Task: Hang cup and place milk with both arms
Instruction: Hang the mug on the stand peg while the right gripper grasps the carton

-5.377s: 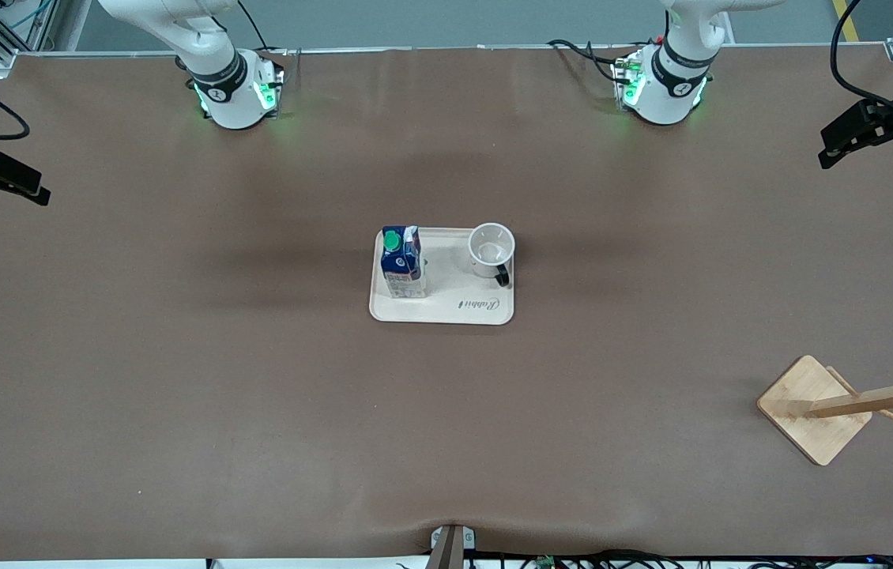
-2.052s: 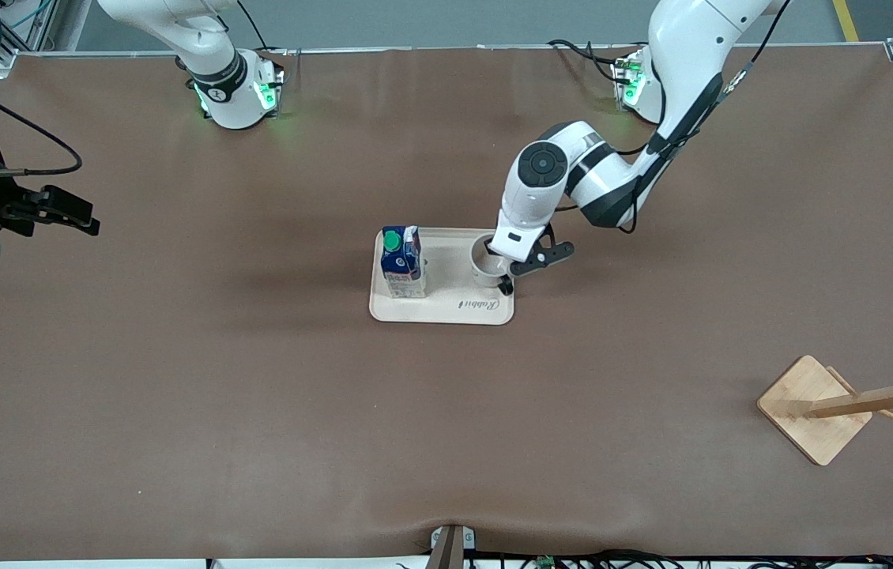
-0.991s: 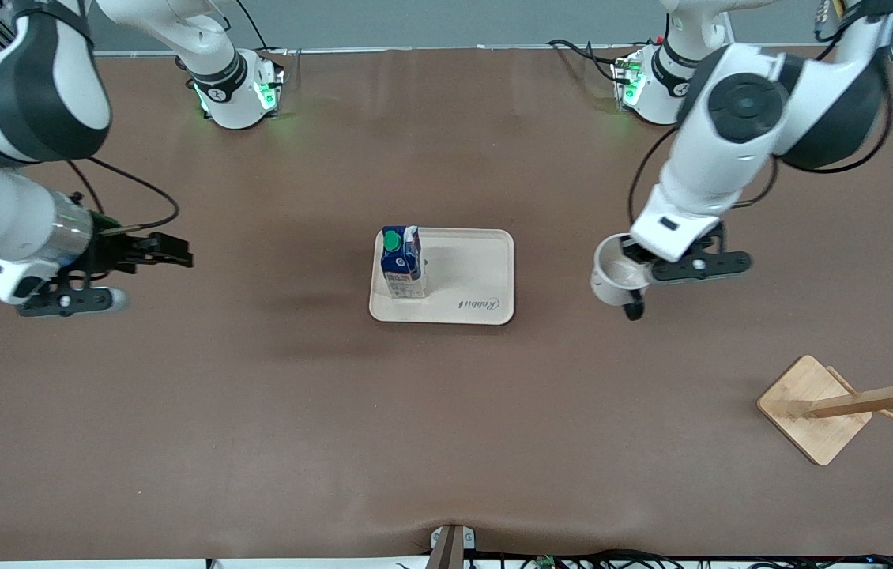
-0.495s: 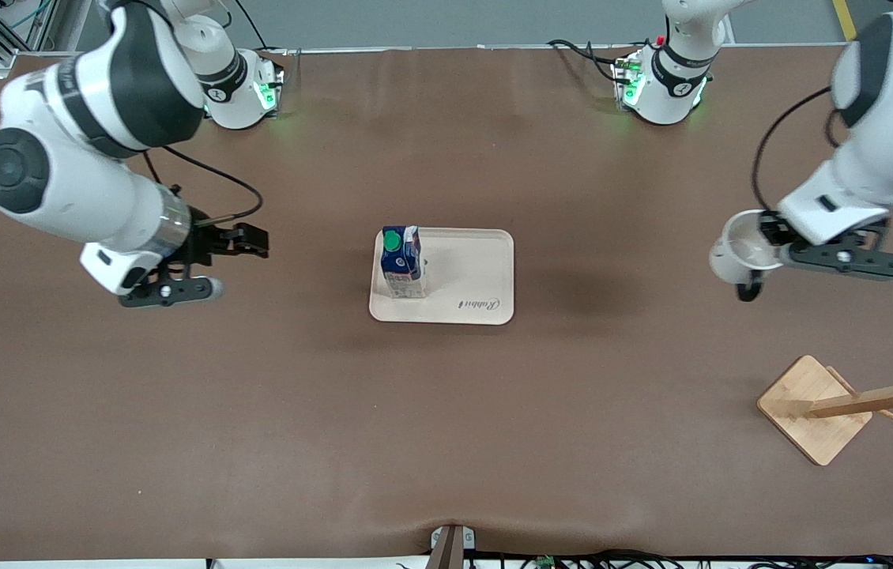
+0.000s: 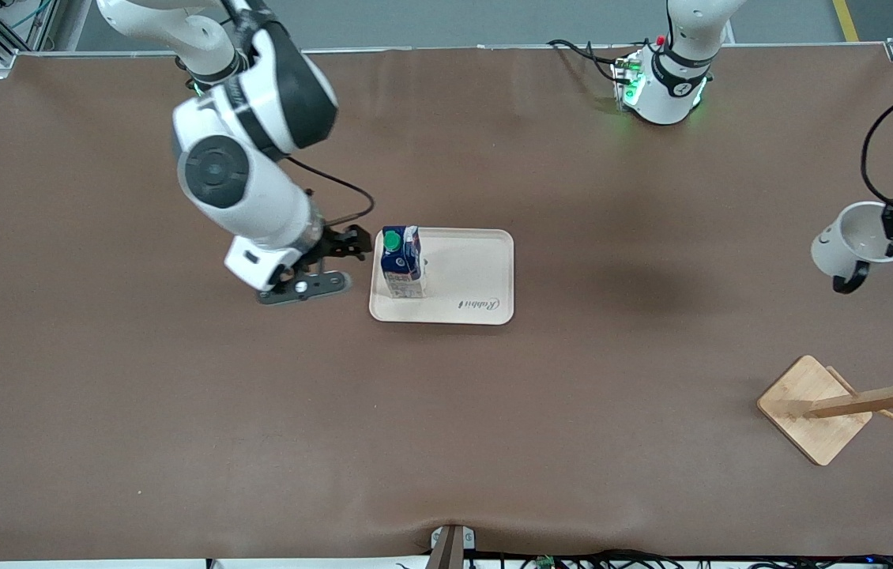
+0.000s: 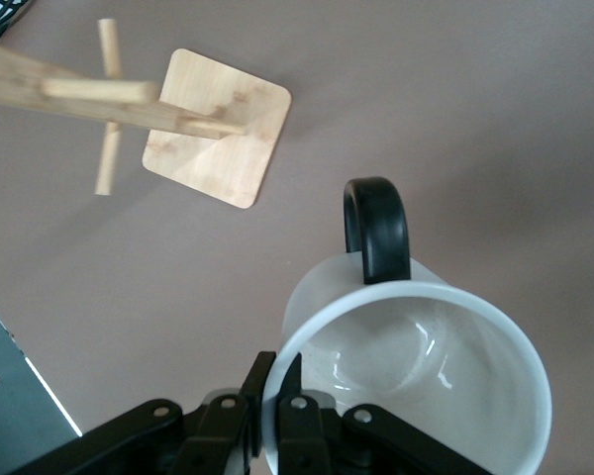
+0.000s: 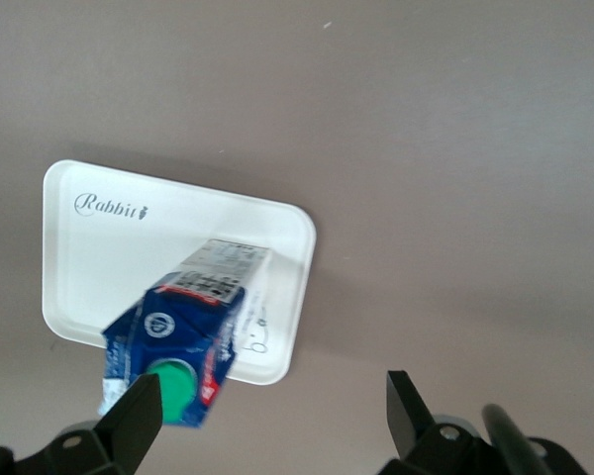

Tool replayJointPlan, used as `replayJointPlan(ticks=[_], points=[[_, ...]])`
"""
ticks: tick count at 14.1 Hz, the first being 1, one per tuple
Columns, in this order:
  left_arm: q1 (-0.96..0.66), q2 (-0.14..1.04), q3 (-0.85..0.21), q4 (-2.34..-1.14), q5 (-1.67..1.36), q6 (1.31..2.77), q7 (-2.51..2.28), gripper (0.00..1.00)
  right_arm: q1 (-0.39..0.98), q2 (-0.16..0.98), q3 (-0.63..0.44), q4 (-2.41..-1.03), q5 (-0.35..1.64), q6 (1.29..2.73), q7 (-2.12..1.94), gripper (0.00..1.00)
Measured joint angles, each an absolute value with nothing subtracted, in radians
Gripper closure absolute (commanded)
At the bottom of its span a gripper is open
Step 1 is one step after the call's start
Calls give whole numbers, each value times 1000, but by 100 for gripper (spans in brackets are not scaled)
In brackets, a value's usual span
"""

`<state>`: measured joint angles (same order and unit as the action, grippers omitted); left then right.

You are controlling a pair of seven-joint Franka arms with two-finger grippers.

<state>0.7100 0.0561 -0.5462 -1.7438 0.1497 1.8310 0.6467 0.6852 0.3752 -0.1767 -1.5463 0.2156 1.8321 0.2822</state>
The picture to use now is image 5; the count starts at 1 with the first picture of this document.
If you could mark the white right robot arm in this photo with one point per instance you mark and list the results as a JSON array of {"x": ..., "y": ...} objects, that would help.
[{"x": 257, "y": 197}]

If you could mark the brown table mat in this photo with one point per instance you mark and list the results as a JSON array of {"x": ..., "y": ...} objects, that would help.
[{"x": 178, "y": 435}]

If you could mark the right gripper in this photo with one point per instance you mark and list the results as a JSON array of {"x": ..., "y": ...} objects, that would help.
[{"x": 335, "y": 242}]

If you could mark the wooden cup rack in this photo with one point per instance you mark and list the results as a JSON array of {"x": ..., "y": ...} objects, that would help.
[{"x": 802, "y": 395}]

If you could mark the blue milk carton green cap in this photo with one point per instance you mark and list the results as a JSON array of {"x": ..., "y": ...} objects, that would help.
[{"x": 403, "y": 273}]

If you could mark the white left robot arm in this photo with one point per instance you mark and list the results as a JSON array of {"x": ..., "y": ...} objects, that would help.
[{"x": 668, "y": 95}]

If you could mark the cream tray with Rabbit print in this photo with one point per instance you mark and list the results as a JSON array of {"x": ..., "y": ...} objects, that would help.
[{"x": 470, "y": 269}]

